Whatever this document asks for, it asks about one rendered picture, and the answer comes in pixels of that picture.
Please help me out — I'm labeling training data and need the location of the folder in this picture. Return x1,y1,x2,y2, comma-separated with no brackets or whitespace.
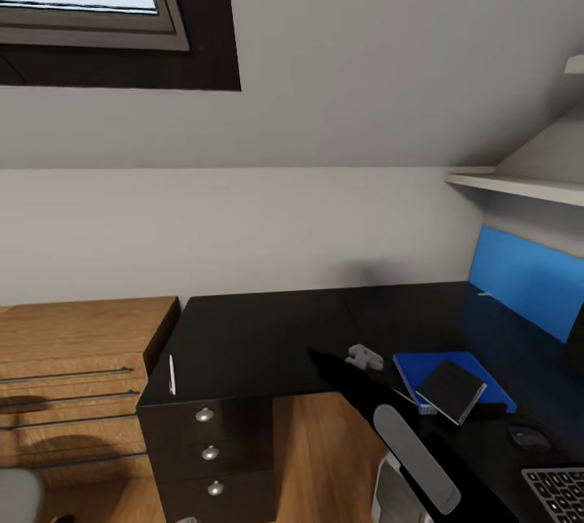
393,352,517,415

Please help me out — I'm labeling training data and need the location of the mouse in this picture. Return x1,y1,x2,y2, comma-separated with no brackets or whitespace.
508,425,551,452

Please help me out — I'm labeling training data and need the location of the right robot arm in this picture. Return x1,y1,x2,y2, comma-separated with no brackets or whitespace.
307,344,521,523

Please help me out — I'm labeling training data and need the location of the swivel chair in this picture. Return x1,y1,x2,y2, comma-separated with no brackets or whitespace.
0,468,75,523

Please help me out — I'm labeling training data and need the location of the notebook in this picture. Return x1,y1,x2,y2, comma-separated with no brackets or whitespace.
415,358,487,425

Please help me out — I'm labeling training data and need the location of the monitor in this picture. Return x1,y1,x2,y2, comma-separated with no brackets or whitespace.
557,302,584,383

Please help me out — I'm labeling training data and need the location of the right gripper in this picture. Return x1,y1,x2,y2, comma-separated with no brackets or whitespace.
307,347,371,403

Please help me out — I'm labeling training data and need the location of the keyboard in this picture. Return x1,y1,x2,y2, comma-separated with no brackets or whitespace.
521,467,584,523

